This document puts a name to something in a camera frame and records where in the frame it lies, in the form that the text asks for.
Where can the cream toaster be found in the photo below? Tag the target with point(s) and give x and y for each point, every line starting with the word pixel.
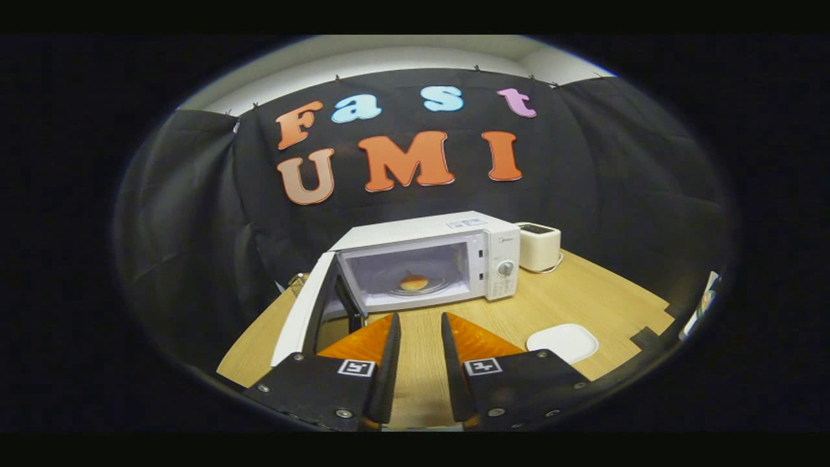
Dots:
pixel 538 250

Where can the pale blurred object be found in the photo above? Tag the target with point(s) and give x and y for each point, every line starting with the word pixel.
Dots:
pixel 703 305

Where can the white plate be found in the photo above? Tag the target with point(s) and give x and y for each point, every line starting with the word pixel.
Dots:
pixel 563 342

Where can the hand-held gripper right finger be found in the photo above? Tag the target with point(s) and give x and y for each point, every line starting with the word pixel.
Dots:
pixel 454 376

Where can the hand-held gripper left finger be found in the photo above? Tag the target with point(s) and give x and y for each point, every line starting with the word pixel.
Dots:
pixel 386 376

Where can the white microwave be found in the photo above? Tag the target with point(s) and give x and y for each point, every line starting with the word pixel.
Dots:
pixel 415 230

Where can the glass turntable plate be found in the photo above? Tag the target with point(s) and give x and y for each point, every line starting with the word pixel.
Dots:
pixel 441 285

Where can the sugared brown donut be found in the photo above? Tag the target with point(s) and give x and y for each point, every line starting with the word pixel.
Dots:
pixel 414 282

